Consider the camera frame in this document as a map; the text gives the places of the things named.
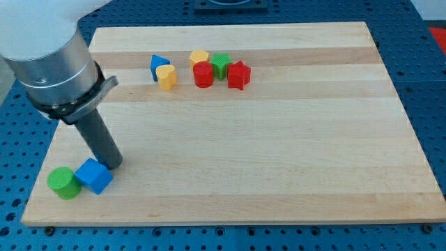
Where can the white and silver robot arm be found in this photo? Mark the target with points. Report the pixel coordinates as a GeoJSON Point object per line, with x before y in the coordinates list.
{"type": "Point", "coordinates": [42, 44]}

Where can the red star block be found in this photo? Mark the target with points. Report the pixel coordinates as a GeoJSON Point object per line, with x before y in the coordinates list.
{"type": "Point", "coordinates": [238, 76]}

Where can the green star block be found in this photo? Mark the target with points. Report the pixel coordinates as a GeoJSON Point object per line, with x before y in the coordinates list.
{"type": "Point", "coordinates": [219, 62]}

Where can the yellow heart block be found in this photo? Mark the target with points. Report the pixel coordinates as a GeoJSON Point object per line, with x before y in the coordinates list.
{"type": "Point", "coordinates": [166, 76]}

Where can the red cylinder block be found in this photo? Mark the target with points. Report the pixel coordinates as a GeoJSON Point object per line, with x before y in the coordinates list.
{"type": "Point", "coordinates": [203, 74]}

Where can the wooden board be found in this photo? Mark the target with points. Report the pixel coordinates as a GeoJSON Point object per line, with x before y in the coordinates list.
{"type": "Point", "coordinates": [318, 137]}

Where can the yellow hexagon block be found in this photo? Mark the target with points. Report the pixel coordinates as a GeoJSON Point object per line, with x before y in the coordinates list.
{"type": "Point", "coordinates": [197, 56]}

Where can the blue triangle block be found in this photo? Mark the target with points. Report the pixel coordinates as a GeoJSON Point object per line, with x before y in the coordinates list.
{"type": "Point", "coordinates": [157, 61]}

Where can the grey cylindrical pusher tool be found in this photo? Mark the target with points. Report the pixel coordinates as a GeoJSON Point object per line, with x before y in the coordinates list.
{"type": "Point", "coordinates": [96, 135]}

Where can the blue cube block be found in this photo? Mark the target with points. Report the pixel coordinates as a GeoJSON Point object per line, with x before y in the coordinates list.
{"type": "Point", "coordinates": [94, 176]}

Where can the green cylinder block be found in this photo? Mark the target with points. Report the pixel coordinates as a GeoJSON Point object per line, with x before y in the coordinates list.
{"type": "Point", "coordinates": [63, 183]}

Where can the red object at edge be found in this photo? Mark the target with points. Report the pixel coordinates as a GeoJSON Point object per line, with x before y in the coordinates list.
{"type": "Point", "coordinates": [439, 35]}

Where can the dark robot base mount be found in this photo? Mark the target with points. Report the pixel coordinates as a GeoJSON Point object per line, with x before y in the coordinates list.
{"type": "Point", "coordinates": [218, 5]}

